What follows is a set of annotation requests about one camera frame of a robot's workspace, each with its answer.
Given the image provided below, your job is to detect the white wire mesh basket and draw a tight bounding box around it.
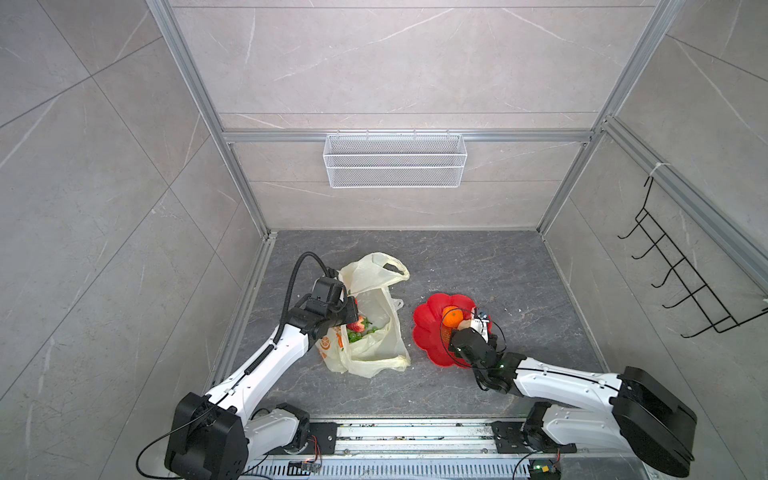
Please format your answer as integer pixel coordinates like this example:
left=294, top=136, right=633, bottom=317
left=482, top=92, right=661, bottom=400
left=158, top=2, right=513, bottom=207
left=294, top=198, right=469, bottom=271
left=323, top=133, right=468, bottom=189

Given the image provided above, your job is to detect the cream plastic bag orange print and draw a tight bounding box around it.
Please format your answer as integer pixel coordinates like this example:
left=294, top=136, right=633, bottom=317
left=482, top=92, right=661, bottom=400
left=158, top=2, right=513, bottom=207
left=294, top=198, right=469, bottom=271
left=316, top=252, right=411, bottom=378

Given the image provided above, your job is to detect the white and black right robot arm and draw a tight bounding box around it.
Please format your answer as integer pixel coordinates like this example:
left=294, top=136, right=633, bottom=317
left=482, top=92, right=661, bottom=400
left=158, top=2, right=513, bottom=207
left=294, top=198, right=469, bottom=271
left=442, top=328, right=697, bottom=478

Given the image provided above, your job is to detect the black wire hook rack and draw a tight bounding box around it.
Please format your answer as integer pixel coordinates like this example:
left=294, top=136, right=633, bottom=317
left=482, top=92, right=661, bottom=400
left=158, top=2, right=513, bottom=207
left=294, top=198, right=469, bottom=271
left=617, top=176, right=767, bottom=339

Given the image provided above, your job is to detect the red flower-shaped plastic bowl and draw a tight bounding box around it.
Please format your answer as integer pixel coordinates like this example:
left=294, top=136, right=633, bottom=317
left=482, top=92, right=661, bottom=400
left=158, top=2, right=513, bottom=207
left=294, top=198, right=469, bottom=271
left=413, top=293, right=510, bottom=382

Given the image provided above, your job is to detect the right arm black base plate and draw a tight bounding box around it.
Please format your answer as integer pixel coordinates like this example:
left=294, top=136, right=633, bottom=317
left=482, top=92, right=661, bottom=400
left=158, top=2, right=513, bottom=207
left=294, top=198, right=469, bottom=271
left=490, top=421, right=577, bottom=454

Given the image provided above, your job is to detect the red fake fruit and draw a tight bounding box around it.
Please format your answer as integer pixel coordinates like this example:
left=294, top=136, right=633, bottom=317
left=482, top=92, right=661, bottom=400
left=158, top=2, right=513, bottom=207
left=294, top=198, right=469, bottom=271
left=346, top=315, right=370, bottom=334

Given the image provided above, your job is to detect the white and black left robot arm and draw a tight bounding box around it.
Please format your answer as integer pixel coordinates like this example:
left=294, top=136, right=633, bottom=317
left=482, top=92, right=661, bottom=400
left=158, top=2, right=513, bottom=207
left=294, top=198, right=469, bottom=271
left=164, top=277, right=357, bottom=479

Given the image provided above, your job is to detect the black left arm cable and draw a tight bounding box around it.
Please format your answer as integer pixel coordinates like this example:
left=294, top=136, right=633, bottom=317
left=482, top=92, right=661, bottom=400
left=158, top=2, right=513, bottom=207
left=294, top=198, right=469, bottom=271
left=273, top=250, right=332, bottom=346

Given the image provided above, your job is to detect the green fake vegetable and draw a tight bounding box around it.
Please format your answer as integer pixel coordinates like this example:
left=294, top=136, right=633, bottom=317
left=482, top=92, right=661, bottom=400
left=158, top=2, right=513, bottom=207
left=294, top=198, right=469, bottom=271
left=346, top=325, right=378, bottom=343

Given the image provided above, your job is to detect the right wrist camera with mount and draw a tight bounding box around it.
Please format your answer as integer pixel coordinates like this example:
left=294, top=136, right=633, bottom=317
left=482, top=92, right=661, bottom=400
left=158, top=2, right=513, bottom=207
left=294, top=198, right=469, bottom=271
left=470, top=309, right=491, bottom=337

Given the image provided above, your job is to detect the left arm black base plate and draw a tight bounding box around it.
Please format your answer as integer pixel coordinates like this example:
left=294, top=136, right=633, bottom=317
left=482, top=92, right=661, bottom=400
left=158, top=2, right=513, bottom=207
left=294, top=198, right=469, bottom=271
left=283, top=422, right=339, bottom=456

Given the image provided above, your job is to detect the aluminium rail base frame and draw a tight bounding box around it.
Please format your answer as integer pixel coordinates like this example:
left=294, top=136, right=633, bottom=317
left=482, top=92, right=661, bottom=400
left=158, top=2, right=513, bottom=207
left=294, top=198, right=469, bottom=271
left=236, top=417, right=663, bottom=479

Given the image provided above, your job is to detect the orange fake fruit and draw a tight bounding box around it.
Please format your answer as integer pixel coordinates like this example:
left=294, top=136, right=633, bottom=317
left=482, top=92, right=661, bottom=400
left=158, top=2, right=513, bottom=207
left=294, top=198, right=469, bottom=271
left=441, top=305, right=466, bottom=329

